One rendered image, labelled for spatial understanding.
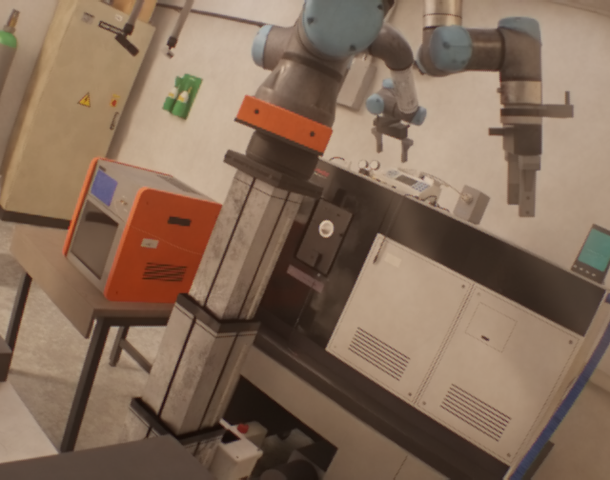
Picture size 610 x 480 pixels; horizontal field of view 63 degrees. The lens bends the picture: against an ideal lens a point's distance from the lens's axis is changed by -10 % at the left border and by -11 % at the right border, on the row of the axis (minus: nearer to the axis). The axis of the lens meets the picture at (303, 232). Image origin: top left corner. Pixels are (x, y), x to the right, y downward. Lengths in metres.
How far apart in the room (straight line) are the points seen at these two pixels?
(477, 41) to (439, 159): 2.28
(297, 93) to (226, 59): 3.45
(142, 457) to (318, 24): 0.63
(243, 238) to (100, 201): 1.02
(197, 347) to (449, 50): 0.78
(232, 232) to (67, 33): 3.57
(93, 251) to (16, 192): 2.73
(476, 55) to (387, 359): 1.26
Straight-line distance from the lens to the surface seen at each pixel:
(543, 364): 1.77
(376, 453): 1.94
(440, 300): 1.86
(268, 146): 1.12
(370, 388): 2.02
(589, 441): 2.97
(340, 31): 0.83
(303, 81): 0.95
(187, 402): 1.25
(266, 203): 1.12
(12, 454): 0.87
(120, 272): 1.96
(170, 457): 0.45
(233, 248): 1.16
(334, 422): 2.00
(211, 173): 4.14
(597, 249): 1.82
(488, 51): 0.93
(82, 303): 1.96
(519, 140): 0.93
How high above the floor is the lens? 1.45
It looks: 8 degrees down
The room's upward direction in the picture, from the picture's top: 23 degrees clockwise
